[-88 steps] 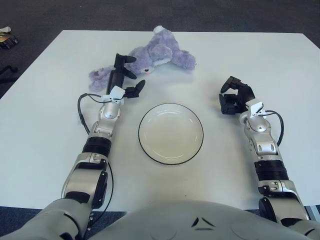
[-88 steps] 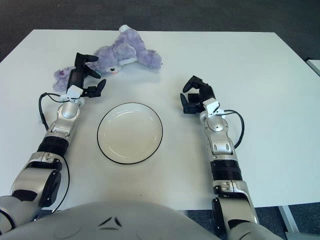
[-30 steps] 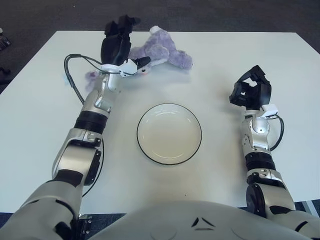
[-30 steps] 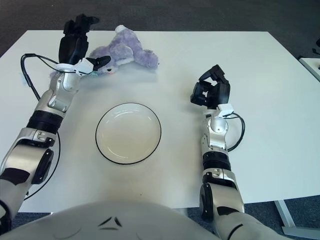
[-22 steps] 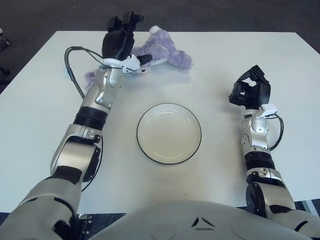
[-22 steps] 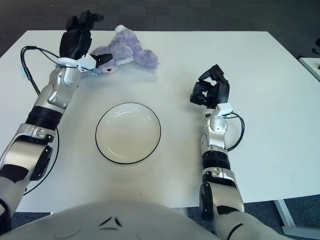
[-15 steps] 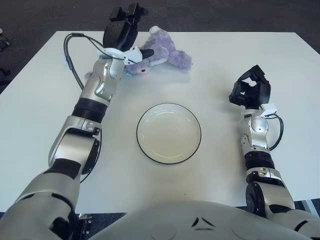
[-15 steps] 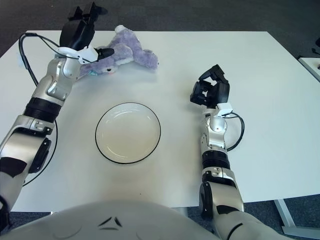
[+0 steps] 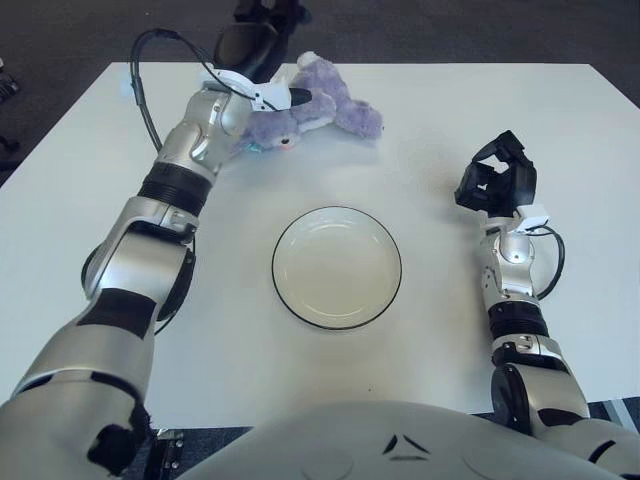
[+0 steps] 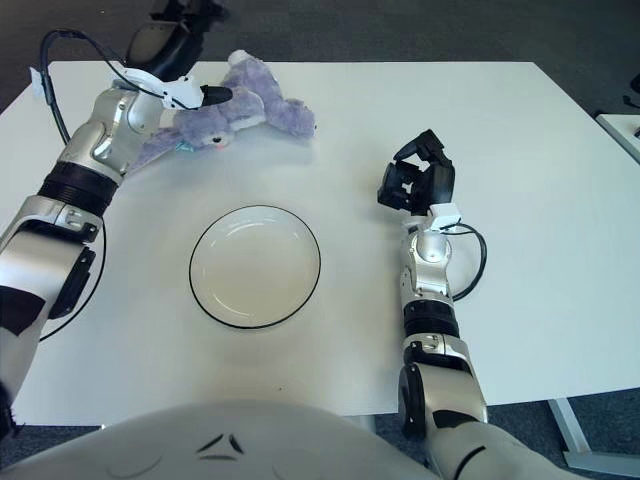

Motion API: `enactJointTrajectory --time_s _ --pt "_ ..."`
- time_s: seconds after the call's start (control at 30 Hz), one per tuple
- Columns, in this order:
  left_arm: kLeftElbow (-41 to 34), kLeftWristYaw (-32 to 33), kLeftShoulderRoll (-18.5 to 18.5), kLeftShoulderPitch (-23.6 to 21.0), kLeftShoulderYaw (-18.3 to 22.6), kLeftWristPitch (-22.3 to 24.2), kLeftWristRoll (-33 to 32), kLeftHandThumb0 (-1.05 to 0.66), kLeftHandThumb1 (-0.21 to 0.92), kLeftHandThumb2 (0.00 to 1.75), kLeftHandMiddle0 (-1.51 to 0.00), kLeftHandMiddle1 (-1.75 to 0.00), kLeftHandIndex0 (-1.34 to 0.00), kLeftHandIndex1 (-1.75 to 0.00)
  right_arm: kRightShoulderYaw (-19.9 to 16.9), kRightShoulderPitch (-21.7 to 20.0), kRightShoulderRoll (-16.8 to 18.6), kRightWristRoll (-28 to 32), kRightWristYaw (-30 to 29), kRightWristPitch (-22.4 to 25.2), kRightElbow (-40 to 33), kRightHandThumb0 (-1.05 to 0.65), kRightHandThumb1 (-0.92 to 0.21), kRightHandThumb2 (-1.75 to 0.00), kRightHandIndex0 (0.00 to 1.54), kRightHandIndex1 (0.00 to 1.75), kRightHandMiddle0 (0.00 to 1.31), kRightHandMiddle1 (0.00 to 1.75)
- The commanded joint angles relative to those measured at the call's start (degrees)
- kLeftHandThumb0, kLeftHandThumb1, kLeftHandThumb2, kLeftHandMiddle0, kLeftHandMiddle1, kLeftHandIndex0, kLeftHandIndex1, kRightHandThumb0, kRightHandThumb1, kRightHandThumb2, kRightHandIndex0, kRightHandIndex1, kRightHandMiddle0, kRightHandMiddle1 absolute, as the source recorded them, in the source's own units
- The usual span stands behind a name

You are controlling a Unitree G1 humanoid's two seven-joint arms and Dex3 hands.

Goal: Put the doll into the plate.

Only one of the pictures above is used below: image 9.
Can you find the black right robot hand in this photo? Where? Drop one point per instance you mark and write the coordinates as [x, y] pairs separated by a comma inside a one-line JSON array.
[[520, 185]]

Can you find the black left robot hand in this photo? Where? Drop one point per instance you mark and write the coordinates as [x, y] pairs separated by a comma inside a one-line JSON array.
[[250, 50]]

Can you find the purple plush bunny doll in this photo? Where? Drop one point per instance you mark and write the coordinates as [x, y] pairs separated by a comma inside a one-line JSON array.
[[350, 115]]

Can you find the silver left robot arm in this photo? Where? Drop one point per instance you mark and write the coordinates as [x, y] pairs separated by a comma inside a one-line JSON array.
[[140, 260]]

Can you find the white plate with black rim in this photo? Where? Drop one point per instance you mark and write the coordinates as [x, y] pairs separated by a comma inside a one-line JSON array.
[[335, 270]]

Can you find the clear tape piece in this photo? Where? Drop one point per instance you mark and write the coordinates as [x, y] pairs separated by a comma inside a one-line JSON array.
[[127, 85]]

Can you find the grey table leg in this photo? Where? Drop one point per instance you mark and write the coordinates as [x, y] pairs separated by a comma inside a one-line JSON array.
[[620, 411]]

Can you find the black chair base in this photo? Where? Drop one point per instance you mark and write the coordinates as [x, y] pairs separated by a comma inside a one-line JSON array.
[[7, 145]]

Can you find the grey robot torso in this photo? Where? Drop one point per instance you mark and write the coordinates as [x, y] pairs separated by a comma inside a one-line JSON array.
[[350, 440]]

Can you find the black metal bracket with screws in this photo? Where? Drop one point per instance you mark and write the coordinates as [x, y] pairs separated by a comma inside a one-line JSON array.
[[167, 450]]

